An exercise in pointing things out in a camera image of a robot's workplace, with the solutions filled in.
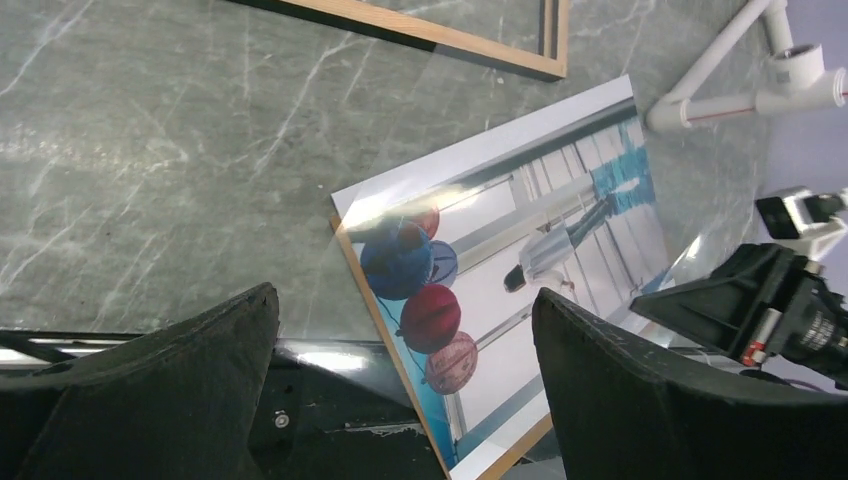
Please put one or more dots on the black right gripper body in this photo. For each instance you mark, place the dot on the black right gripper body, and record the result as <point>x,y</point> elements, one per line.
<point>810,331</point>

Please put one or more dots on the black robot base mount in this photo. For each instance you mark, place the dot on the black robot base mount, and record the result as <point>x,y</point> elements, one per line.
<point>327,410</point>

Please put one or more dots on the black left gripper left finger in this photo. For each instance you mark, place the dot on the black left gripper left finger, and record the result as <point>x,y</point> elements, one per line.
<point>177,403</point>

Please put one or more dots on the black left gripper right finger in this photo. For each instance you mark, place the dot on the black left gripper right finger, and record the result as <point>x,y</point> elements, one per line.
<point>623,407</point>

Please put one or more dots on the white pvc pipe stand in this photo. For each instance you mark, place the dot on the white pvc pipe stand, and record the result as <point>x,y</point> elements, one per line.
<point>752,67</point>

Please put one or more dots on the clear acrylic sheet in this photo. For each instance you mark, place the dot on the clear acrylic sheet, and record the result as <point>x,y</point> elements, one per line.
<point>503,278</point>

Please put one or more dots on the light wooden picture frame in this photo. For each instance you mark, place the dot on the light wooden picture frame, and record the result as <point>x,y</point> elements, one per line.
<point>549,63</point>

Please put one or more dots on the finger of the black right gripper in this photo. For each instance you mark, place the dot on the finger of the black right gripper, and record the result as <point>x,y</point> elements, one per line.
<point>723,310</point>

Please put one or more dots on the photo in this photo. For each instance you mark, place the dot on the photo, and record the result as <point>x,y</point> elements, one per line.
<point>510,278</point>

